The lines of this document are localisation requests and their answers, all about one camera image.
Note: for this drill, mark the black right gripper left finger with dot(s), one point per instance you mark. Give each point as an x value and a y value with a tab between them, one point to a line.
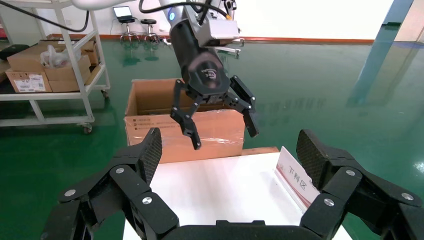
132	185

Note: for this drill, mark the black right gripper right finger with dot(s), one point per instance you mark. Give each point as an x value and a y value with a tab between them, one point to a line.
344	185

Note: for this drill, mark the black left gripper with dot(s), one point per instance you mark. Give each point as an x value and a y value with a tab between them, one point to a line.
202	73

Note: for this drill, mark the large open cardboard box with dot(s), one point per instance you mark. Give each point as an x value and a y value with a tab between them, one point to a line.
218	132

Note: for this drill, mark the low plain cardboard box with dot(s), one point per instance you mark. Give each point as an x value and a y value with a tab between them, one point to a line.
64	86

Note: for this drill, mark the medium plain cardboard box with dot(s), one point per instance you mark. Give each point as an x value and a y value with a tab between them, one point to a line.
68	73

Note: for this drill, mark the small brown cardboard carton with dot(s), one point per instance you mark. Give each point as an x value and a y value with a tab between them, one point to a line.
90	51

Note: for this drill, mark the cardboard box with white label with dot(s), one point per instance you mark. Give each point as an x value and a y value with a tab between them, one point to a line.
29	82

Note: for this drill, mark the wide plain cardboard box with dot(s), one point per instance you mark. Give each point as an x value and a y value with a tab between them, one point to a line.
24	59

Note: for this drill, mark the white red acrylic sign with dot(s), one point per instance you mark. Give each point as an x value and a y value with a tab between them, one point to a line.
294	175

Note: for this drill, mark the white metal table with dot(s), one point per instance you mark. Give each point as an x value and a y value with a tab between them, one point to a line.
230	49

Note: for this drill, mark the black round stool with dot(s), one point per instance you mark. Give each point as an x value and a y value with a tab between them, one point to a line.
148	22
127	21

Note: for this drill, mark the open laptop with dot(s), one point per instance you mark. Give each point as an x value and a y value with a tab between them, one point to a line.
122	11

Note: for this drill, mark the white plastic bag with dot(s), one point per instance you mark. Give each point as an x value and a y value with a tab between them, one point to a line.
54	58

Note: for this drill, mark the black flat bag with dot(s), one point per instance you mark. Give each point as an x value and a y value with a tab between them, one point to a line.
11	51

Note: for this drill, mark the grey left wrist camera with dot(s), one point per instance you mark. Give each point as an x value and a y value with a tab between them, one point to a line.
220	33

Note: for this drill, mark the white tube frame cart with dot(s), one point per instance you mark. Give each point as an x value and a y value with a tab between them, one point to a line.
59	96

